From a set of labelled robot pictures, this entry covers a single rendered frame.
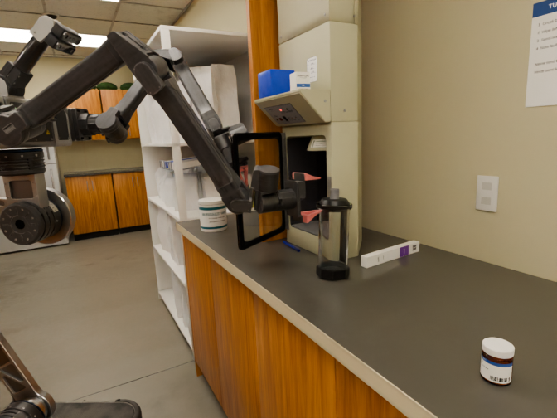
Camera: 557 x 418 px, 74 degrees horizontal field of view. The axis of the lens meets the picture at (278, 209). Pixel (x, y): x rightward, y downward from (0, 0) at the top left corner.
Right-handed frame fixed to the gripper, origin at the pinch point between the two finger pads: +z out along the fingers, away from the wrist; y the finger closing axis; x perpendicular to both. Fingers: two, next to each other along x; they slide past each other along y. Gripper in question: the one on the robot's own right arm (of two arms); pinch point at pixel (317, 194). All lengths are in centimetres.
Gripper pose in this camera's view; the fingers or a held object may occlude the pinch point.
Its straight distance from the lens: 108.9
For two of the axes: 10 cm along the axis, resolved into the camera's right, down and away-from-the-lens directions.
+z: 8.8, -1.4, 4.6
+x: -4.8, -1.3, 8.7
